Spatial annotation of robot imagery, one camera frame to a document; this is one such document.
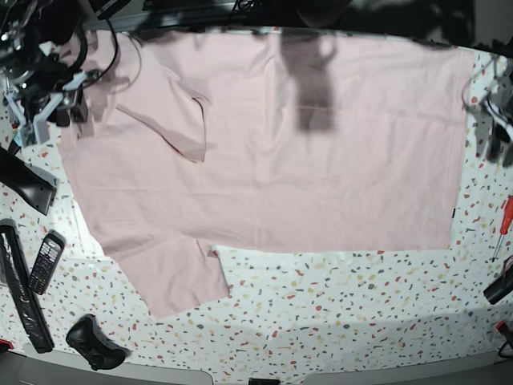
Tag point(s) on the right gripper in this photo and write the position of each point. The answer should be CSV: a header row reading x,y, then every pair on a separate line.
x,y
41,84

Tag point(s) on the pink T-shirt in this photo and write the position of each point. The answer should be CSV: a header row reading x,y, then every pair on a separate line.
x,y
274,142

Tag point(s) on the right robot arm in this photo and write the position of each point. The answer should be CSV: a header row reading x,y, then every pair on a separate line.
x,y
43,47

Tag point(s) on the black stapler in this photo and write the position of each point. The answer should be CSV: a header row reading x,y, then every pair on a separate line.
x,y
33,189

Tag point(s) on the long black bar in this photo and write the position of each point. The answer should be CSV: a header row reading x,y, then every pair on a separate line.
x,y
17,280

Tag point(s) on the black game controller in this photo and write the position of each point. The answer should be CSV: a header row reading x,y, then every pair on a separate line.
x,y
92,344

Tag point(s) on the terrazzo pattern tablecloth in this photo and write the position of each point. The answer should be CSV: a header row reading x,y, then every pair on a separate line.
x,y
291,315

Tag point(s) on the black cylindrical tool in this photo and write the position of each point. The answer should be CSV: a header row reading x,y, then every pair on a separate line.
x,y
499,288

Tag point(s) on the red and black clamp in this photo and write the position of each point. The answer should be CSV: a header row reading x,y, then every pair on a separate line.
x,y
505,351

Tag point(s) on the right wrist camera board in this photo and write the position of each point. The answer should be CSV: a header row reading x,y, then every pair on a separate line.
x,y
31,135

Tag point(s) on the black cordless phone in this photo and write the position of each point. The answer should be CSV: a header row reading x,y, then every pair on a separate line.
x,y
50,251

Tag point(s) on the red-handled screwdriver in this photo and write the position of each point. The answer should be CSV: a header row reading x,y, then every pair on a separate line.
x,y
506,222

